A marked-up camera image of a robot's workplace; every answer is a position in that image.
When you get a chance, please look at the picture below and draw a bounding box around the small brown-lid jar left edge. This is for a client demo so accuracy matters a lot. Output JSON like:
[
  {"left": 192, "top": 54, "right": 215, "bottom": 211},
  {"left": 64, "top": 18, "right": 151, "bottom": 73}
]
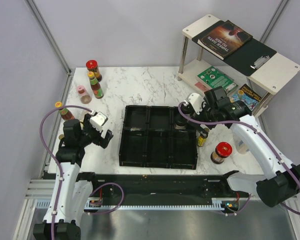
[{"left": 58, "top": 134, "right": 65, "bottom": 140}]

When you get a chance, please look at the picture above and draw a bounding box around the aluminium corner frame post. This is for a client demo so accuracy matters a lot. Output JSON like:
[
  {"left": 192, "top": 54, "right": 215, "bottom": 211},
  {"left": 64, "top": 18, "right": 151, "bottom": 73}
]
[{"left": 24, "top": 0, "right": 73, "bottom": 76}]

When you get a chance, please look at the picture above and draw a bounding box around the red-lid sauce jar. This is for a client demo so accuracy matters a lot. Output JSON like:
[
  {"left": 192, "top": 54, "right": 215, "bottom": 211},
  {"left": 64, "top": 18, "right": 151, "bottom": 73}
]
[
  {"left": 210, "top": 141, "right": 233, "bottom": 164},
  {"left": 85, "top": 59, "right": 103, "bottom": 82}
]

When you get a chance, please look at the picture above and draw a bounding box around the white slotted cable duct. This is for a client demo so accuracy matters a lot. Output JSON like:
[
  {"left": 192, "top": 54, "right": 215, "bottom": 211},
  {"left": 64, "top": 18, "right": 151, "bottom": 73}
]
[{"left": 84, "top": 199, "right": 239, "bottom": 212}]

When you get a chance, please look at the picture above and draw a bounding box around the yellow-cap sauce bottle tall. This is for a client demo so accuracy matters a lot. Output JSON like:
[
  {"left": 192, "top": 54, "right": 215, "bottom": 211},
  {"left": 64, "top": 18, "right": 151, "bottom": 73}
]
[{"left": 87, "top": 71, "right": 104, "bottom": 99}]

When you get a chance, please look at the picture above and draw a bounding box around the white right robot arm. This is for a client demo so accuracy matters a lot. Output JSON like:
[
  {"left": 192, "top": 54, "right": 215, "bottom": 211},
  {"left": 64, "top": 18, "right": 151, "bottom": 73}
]
[{"left": 178, "top": 87, "right": 300, "bottom": 207}]

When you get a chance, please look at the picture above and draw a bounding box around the red-lid sauce jar right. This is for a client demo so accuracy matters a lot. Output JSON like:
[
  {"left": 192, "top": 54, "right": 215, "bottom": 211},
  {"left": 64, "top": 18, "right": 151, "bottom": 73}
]
[{"left": 210, "top": 141, "right": 233, "bottom": 164}]

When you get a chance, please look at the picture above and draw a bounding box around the black clipboard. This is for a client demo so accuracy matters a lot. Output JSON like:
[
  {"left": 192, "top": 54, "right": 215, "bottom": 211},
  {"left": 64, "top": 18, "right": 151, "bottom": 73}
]
[{"left": 192, "top": 20, "right": 277, "bottom": 77}]

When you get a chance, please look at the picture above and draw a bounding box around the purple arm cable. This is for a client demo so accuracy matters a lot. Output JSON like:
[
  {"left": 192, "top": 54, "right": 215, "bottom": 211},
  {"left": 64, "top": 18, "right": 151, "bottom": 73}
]
[
  {"left": 177, "top": 101, "right": 300, "bottom": 216},
  {"left": 39, "top": 105, "right": 125, "bottom": 240}
]

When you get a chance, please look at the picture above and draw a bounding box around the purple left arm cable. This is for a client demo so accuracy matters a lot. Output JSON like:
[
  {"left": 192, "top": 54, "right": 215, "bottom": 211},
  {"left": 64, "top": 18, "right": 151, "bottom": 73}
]
[{"left": 39, "top": 105, "right": 125, "bottom": 240}]

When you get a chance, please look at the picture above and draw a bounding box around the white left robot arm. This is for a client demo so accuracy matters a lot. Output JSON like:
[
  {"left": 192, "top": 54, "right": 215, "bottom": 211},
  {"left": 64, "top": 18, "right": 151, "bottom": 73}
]
[{"left": 33, "top": 112, "right": 113, "bottom": 240}]

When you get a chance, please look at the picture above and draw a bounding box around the black-lid pepper shaker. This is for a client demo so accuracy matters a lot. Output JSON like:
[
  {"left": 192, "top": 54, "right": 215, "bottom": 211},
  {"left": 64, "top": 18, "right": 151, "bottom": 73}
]
[{"left": 173, "top": 114, "right": 188, "bottom": 130}]

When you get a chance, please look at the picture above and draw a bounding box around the right aluminium frame post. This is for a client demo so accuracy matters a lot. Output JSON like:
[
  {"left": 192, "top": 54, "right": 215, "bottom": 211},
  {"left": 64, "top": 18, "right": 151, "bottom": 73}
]
[{"left": 259, "top": 0, "right": 290, "bottom": 44}]

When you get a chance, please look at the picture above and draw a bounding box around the silver-lid salt jar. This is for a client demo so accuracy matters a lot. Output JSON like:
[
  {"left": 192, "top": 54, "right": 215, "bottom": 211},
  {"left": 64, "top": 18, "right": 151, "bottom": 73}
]
[{"left": 233, "top": 135, "right": 250, "bottom": 155}]

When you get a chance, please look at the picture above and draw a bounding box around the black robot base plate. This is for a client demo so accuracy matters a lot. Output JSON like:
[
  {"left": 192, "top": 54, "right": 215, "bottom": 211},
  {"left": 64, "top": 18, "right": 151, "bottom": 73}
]
[{"left": 75, "top": 172, "right": 248, "bottom": 199}]

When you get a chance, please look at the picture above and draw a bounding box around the pink flat booklet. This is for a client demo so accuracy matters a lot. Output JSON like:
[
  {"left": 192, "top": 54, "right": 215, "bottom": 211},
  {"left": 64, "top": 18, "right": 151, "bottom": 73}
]
[{"left": 194, "top": 82, "right": 209, "bottom": 93}]

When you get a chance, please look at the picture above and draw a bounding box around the colourful Treehouse book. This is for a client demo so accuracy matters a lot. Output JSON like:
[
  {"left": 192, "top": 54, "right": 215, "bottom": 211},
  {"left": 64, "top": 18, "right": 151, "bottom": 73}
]
[{"left": 230, "top": 84, "right": 262, "bottom": 111}]

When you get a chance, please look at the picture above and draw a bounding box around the pink-lid spice shaker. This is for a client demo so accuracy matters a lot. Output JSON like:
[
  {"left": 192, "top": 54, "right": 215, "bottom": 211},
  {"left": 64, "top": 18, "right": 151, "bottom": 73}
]
[{"left": 76, "top": 85, "right": 92, "bottom": 104}]

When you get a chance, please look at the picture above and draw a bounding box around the yellow-cap sauce bottle front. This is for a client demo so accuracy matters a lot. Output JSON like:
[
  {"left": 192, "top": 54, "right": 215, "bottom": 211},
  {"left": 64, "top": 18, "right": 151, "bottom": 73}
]
[{"left": 54, "top": 101, "right": 75, "bottom": 121}]

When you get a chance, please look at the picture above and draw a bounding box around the green paperback book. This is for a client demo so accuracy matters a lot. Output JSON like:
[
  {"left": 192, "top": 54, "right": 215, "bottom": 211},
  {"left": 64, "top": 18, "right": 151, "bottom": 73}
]
[{"left": 196, "top": 66, "right": 238, "bottom": 95}]

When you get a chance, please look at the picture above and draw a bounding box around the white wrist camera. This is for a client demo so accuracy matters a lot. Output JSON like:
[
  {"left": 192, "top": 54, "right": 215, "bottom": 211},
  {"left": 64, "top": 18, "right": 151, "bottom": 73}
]
[
  {"left": 186, "top": 92, "right": 206, "bottom": 115},
  {"left": 89, "top": 112, "right": 108, "bottom": 132}
]

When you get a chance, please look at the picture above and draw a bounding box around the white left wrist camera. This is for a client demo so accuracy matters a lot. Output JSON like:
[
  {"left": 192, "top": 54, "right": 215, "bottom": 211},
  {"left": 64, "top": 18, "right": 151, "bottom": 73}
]
[{"left": 89, "top": 112, "right": 108, "bottom": 132}]

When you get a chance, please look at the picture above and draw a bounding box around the white two-tier shelf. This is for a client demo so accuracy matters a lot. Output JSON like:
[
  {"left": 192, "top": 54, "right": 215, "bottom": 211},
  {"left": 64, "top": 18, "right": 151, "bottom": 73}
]
[{"left": 178, "top": 14, "right": 300, "bottom": 117}]

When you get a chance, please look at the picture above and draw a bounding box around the red-lid sauce jar left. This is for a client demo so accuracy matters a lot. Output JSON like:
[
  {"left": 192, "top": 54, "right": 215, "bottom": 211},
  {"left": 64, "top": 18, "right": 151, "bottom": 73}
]
[{"left": 85, "top": 59, "right": 103, "bottom": 82}]

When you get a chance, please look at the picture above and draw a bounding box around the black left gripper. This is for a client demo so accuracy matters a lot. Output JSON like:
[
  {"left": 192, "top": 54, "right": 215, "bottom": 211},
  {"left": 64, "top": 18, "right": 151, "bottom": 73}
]
[{"left": 78, "top": 114, "right": 113, "bottom": 149}]

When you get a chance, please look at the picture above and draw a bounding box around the black six-compartment plastic tray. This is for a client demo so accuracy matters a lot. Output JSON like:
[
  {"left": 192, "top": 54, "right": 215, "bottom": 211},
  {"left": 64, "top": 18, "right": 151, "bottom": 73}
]
[{"left": 118, "top": 105, "right": 198, "bottom": 170}]

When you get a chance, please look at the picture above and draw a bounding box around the dark Three Days book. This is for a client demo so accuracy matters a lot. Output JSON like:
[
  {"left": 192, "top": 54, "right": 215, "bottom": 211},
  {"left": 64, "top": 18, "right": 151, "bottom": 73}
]
[{"left": 196, "top": 20, "right": 253, "bottom": 60}]

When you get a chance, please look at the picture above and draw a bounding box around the small yellow-label brown bottle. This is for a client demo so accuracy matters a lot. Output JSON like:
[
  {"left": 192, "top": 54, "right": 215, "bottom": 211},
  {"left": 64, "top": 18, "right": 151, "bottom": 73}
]
[{"left": 196, "top": 127, "right": 210, "bottom": 147}]

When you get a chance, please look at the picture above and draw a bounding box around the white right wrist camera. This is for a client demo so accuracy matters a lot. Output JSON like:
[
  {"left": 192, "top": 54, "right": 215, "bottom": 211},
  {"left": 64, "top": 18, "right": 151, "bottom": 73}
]
[{"left": 186, "top": 92, "right": 206, "bottom": 115}]

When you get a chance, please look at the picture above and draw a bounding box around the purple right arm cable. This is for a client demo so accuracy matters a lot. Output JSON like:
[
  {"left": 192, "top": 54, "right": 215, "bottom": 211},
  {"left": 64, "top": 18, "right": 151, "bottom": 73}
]
[{"left": 177, "top": 101, "right": 300, "bottom": 216}]

